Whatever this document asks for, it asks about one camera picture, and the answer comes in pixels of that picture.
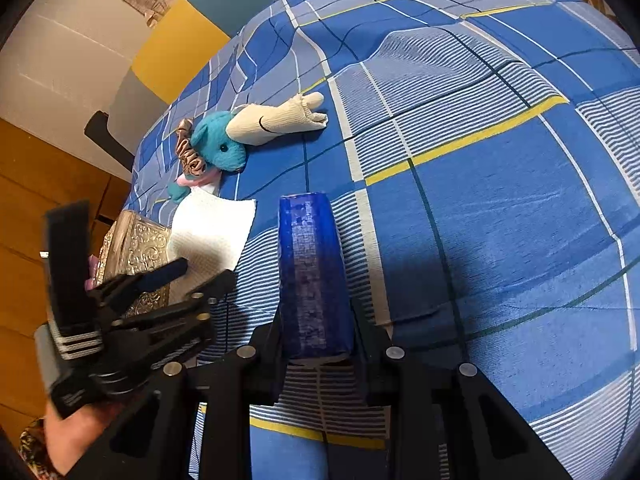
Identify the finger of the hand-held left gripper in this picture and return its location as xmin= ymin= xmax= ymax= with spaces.
xmin=92 ymin=257 xmax=190 ymax=311
xmin=107 ymin=269 xmax=237 ymax=361

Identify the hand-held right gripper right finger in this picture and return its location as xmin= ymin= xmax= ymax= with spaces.
xmin=350 ymin=297 xmax=573 ymax=480

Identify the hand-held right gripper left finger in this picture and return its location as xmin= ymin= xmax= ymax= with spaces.
xmin=65 ymin=322 xmax=287 ymax=480

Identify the silver ornate tissue box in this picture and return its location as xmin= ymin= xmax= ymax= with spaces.
xmin=97 ymin=210 xmax=173 ymax=318

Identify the white paper towel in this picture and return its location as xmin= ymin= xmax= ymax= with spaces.
xmin=167 ymin=187 xmax=258 ymax=271

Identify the brown satin scrunchie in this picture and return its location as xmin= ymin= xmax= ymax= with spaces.
xmin=174 ymin=119 xmax=208 ymax=177

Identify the teal plush toy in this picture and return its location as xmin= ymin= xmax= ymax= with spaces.
xmin=167 ymin=111 xmax=247 ymax=204

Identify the beige knit sock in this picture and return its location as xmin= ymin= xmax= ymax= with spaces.
xmin=227 ymin=92 xmax=328 ymax=146

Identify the person's left forearm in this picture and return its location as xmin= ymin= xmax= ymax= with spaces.
xmin=17 ymin=400 xmax=131 ymax=480

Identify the wooden wardrobe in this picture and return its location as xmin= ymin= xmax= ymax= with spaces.
xmin=0 ymin=120 xmax=133 ymax=441

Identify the blue plaid blanket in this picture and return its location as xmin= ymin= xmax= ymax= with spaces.
xmin=122 ymin=0 xmax=640 ymax=480

